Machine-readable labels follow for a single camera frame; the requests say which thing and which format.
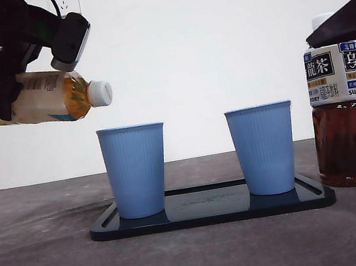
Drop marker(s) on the dark oolong tea bottle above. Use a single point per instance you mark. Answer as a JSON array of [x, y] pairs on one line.
[[344, 146]]

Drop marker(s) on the pale tea bottle white label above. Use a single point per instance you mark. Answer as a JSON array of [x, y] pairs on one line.
[[49, 96]]

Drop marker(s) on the dark teal flat tray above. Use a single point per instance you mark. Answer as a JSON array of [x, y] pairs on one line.
[[209, 215]]

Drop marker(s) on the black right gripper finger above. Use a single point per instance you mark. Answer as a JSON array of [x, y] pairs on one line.
[[351, 22]]

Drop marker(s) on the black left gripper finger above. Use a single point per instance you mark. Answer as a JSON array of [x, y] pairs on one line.
[[3, 97]]

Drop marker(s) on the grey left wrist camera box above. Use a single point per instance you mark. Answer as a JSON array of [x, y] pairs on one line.
[[71, 38]]

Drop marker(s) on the light blue ribbed cup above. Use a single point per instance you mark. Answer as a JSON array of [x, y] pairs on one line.
[[136, 170], [264, 149]]

